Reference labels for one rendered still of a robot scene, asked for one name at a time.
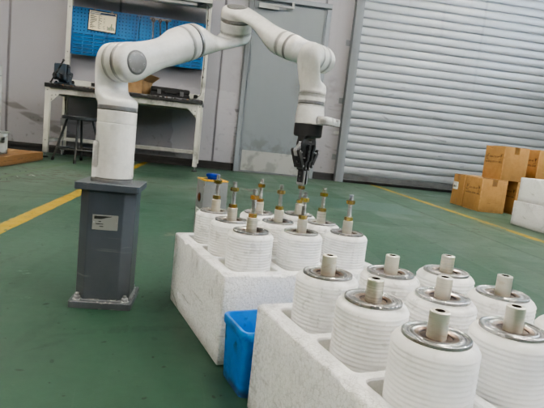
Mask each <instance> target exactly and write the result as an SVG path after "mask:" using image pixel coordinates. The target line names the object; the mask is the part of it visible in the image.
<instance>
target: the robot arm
mask: <svg viewBox="0 0 544 408"><path fill-rule="evenodd" d="M252 29H253V30H254V31H255V32H256V33H257V34H258V36H259V37H260V39H261V41H262V42H263V44H264V45H265V46H266V48H267V49H268V50H269V51H270V52H271V53H273V54H275V55H277V56H279V57H282V58H284V59H286V60H288V61H290V62H296V63H297V67H298V75H299V82H300V93H299V99H298V105H297V109H296V113H295V125H294V133H293V134H294V135H295V136H298V139H297V142H296V147H295V148H294V147H292V148H291V155H292V159H293V164H294V167H295V168H297V169H298V173H297V180H296V184H297V185H306V184H307V180H308V171H309V170H310V168H313V165H314V164H315V162H316V159H317V156H318V154H319V150H316V138H321V135H322V129H323V125H327V126H333V127H340V120H338V119H335V118H332V117H324V115H325V95H326V86H325V84H324V83H323V82H322V81H321V74H325V73H328V72H329V71H331V70H332V69H333V68H334V64H335V56H334V53H333V51H332V50H331V49H329V48H328V47H325V46H324V45H320V44H318V43H316V42H311V41H309V40H305V39H304V38H302V37H301V36H298V35H296V34H294V33H292V32H289V31H287V30H284V29H282V28H280V27H278V26H276V25H275V24H273V23H271V22H270V21H269V20H268V19H266V18H264V17H263V16H261V15H259V14H258V13H257V12H256V11H254V10H252V9H250V8H248V7H246V6H244V5H240V4H228V5H226V6H224V7H223V9H222V11H221V22H220V33H219V34H218V35H217V36H216V35H214V34H212V33H211V32H209V31H207V30H206V29H205V28H204V27H202V26H200V25H198V24H195V23H187V24H183V25H181V26H177V27H174V28H171V29H169V30H167V31H166V32H165V33H164V34H162V35H161V36H159V37H158V38H155V39H152V40H144V41H136V42H111V43H107V44H104V45H102V46H101V47H100V49H99V51H98V53H97V55H96V67H95V94H96V99H97V102H98V107H97V108H98V109H97V122H96V140H95V141H94V142H93V143H92V145H93V150H92V163H91V181H97V182H101V183H108V184H122V185H126V184H132V183H133V176H134V152H135V140H136V129H137V117H138V114H137V112H138V102H137V101H136V100H134V99H133V98H132V97H131V96H130V94H129V92H128V83H133V82H137V81H139V80H141V79H144V78H146V77H147V76H149V75H151V74H154V73H155V72H157V71H159V70H162V69H163V68H166V67H169V66H176V65H180V64H182V63H186V62H190V61H192V60H195V59H198V58H200V57H203V56H206V55H207V54H210V53H214V52H218V51H220V50H225V49H231V48H235V47H239V46H242V45H246V44H247V43H249V41H250V38H251V32H252Z"/></svg>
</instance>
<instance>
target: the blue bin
mask: <svg viewBox="0 0 544 408"><path fill-rule="evenodd" d="M256 321H257V309H252V310H237V311H228V312H225V313H224V322H225V323H226V330H225V346H224V361H223V376H224V378H225V379H226V380H227V382H228V384H229V385H230V386H231V387H232V389H233V390H234V391H235V393H236V395H237V396H238V397H242V398H248V395H249V381H250V373H251V366H252V358H253V344H254V336H255V329H256Z"/></svg>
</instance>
